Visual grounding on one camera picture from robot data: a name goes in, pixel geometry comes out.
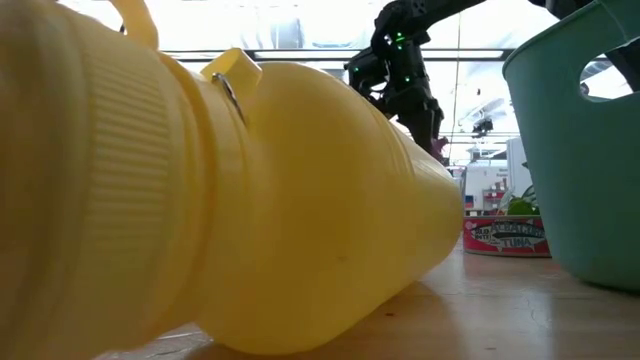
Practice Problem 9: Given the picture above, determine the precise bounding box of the yellow plastic bottle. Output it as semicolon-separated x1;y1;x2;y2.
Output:
0;0;465;360

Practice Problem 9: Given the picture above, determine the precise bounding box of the teal plastic basket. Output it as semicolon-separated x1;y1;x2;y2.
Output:
502;0;640;293

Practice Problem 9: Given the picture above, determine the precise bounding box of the green plant white pot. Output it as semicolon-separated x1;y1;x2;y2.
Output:
499;162;542;218

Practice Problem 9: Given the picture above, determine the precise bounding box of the black ceiling camera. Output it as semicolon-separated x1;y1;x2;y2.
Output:
472;117;495;139

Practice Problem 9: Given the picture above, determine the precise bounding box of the red label tuna can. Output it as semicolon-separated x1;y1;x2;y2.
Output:
462;215;552;259

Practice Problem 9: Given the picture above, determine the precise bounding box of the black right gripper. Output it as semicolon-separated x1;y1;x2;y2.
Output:
384;42;446;162

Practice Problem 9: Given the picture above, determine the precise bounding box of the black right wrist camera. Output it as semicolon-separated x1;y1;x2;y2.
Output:
344;47;389;99

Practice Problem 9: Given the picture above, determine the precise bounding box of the white cabinet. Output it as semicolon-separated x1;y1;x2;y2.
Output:
505;137;534;199

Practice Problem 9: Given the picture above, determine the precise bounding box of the black light bar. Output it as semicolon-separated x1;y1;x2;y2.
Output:
159;48;516;63

